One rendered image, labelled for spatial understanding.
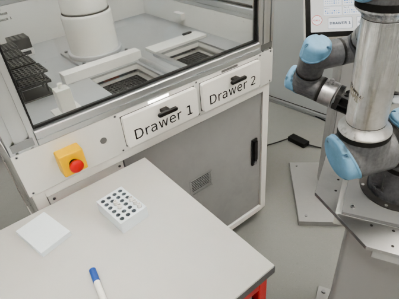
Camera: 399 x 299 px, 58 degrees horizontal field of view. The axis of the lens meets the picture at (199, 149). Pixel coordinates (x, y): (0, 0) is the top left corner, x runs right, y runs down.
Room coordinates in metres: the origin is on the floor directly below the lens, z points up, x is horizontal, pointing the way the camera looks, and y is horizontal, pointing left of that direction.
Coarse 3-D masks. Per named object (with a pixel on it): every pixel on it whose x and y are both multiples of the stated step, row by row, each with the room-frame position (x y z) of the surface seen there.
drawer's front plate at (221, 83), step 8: (248, 64) 1.27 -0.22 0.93; (256, 64) 1.29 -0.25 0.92; (232, 72) 1.22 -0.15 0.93; (240, 72) 1.24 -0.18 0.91; (248, 72) 1.26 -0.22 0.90; (256, 72) 1.29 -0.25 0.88; (208, 80) 1.17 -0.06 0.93; (216, 80) 1.17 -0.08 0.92; (224, 80) 1.20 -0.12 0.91; (248, 80) 1.27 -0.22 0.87; (256, 80) 1.29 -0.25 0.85; (200, 88) 1.15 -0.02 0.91; (208, 88) 1.15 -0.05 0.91; (216, 88) 1.17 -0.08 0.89; (224, 88) 1.19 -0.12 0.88; (240, 88) 1.24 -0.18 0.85; (248, 88) 1.27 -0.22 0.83; (208, 96) 1.15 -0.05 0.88; (224, 96) 1.19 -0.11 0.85; (232, 96) 1.22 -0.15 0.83; (208, 104) 1.15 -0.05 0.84; (216, 104) 1.17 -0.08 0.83
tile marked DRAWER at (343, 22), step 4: (352, 16) 1.42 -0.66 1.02; (328, 20) 1.43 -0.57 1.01; (332, 20) 1.43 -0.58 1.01; (336, 20) 1.42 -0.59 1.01; (340, 20) 1.42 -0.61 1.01; (344, 20) 1.42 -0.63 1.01; (348, 20) 1.42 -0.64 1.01; (352, 20) 1.41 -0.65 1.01; (328, 24) 1.42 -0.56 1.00; (332, 24) 1.42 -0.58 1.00; (336, 24) 1.41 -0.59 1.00; (340, 24) 1.41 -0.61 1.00; (344, 24) 1.41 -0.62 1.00; (348, 24) 1.40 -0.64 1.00; (352, 24) 1.40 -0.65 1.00; (328, 28) 1.41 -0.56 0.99; (332, 28) 1.40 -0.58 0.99; (336, 28) 1.40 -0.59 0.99
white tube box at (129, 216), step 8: (112, 192) 0.77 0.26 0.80; (120, 192) 0.77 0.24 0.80; (128, 192) 0.76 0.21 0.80; (104, 200) 0.74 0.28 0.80; (112, 200) 0.74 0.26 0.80; (120, 200) 0.74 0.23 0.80; (128, 200) 0.73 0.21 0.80; (104, 208) 0.71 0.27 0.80; (112, 208) 0.71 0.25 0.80; (128, 208) 0.71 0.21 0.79; (136, 208) 0.70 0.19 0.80; (144, 208) 0.70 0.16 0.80; (112, 216) 0.68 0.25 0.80; (120, 216) 0.67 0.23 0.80; (128, 216) 0.67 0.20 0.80; (136, 216) 0.68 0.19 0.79; (144, 216) 0.69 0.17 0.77; (120, 224) 0.65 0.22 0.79; (128, 224) 0.66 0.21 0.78; (136, 224) 0.67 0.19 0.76
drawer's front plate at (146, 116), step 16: (176, 96) 1.07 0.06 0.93; (192, 96) 1.11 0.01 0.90; (144, 112) 1.00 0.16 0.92; (160, 112) 1.03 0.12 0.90; (176, 112) 1.07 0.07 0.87; (192, 112) 1.11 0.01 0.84; (128, 128) 0.96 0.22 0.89; (144, 128) 0.99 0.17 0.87; (160, 128) 1.03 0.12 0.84; (128, 144) 0.95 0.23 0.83
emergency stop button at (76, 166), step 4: (76, 160) 0.81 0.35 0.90; (80, 160) 0.82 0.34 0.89; (72, 164) 0.80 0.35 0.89; (76, 164) 0.80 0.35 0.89; (80, 164) 0.81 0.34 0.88; (72, 168) 0.79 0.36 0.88; (76, 168) 0.80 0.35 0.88; (80, 168) 0.81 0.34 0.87; (72, 172) 0.80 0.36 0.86; (76, 172) 0.80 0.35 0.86
